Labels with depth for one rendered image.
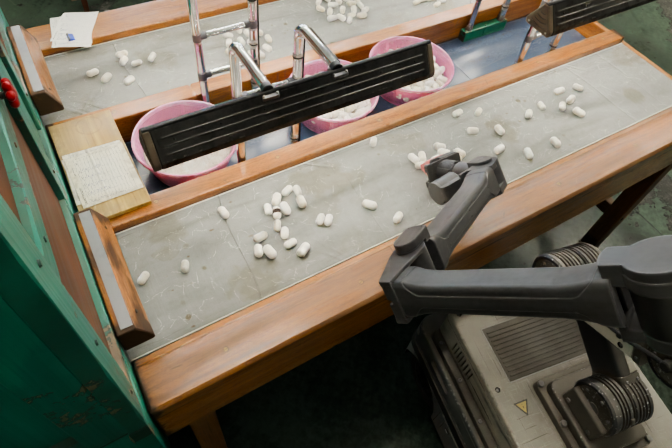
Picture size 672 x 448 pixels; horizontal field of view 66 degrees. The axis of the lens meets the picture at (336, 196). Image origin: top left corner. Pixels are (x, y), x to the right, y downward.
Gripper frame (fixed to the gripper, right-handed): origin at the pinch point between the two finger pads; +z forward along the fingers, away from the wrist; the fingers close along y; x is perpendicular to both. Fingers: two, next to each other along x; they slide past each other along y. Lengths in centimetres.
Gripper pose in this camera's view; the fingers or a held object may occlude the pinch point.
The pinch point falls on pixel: (423, 167)
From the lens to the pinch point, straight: 137.7
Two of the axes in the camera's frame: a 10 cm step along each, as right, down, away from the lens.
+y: -8.5, 3.7, -3.7
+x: 2.7, 9.2, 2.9
